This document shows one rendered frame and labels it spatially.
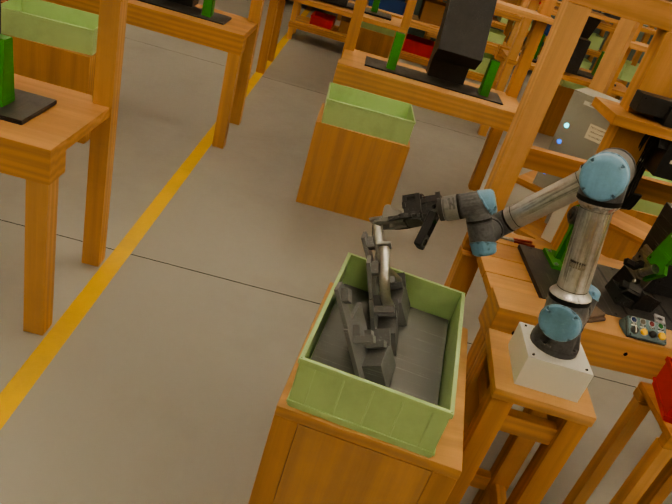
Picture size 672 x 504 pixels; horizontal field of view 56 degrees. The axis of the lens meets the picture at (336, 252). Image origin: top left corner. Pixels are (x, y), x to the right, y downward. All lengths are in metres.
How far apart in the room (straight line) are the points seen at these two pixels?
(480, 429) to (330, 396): 0.61
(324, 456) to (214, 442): 0.94
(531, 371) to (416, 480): 0.50
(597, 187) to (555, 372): 0.61
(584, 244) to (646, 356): 0.87
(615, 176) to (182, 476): 1.81
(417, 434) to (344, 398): 0.21
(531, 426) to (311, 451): 0.72
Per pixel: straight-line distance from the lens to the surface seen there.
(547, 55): 2.62
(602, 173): 1.75
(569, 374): 2.07
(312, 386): 1.70
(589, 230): 1.81
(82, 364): 2.97
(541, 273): 2.67
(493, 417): 2.10
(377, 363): 1.77
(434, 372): 1.96
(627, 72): 9.90
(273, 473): 1.94
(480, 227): 1.90
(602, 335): 2.48
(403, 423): 1.71
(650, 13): 2.70
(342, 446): 1.80
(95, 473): 2.57
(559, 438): 2.17
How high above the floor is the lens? 2.00
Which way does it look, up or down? 29 degrees down
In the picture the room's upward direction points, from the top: 17 degrees clockwise
